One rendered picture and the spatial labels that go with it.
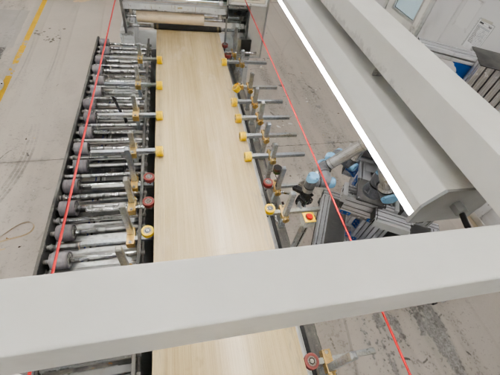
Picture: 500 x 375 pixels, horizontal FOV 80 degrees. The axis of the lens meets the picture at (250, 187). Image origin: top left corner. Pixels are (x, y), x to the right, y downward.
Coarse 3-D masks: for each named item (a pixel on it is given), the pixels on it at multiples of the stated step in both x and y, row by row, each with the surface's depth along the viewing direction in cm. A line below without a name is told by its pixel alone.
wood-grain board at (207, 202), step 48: (192, 48) 356; (192, 96) 296; (192, 144) 253; (240, 144) 261; (192, 192) 221; (240, 192) 227; (192, 240) 196; (240, 240) 201; (240, 336) 163; (288, 336) 167
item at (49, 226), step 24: (96, 48) 342; (144, 120) 274; (72, 144) 247; (120, 144) 283; (144, 144) 254; (144, 168) 252; (96, 192) 232; (48, 216) 201; (72, 216) 217; (48, 240) 194; (96, 264) 197; (120, 360) 165; (144, 360) 185
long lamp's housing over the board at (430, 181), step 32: (288, 0) 91; (320, 32) 74; (352, 64) 63; (352, 96) 61; (384, 96) 56; (384, 128) 53; (416, 128) 51; (384, 160) 52; (416, 160) 47; (448, 160) 46; (416, 192) 45; (448, 192) 42
